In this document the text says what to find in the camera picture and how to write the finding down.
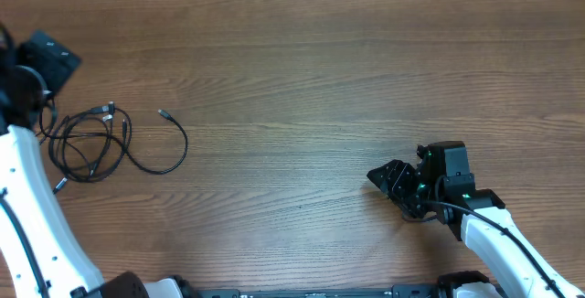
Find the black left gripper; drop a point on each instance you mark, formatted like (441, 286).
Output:
(56, 61)

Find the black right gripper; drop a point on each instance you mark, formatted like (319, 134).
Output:
(398, 175)

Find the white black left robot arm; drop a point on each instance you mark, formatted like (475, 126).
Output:
(40, 251)

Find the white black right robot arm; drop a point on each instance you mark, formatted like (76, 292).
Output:
(489, 231)

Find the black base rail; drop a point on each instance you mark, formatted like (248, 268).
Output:
(395, 291)

